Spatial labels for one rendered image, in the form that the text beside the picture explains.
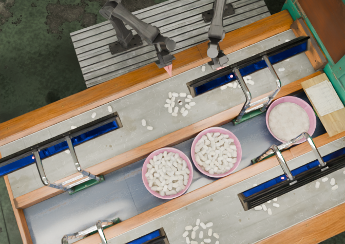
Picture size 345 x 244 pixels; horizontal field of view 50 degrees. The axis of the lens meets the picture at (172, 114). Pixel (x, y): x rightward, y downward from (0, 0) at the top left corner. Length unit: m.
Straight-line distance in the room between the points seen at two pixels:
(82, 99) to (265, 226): 1.18
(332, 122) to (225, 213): 0.75
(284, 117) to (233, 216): 0.60
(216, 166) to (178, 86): 0.49
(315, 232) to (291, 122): 0.58
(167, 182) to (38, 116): 0.79
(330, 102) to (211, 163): 0.72
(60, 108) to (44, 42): 1.18
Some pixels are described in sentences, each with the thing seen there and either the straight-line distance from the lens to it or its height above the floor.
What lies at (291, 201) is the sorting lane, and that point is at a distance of 2.05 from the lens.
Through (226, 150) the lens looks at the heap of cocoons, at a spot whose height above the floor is 0.74.
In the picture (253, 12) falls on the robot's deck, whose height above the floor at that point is 0.67.
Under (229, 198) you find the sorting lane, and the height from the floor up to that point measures 0.74.
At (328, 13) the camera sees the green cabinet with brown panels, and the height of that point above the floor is 1.06.
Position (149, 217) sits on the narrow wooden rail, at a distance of 1.95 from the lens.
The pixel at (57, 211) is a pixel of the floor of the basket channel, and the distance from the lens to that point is 2.14.
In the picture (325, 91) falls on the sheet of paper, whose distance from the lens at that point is 2.19.
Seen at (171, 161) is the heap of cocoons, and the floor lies 0.73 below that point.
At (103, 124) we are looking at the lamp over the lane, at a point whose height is 1.10.
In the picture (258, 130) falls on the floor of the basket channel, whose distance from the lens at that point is 2.14.
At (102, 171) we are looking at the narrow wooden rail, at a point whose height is 0.76.
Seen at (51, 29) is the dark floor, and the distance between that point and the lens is 3.27.
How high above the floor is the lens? 2.71
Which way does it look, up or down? 74 degrees down
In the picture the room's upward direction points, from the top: 5 degrees counter-clockwise
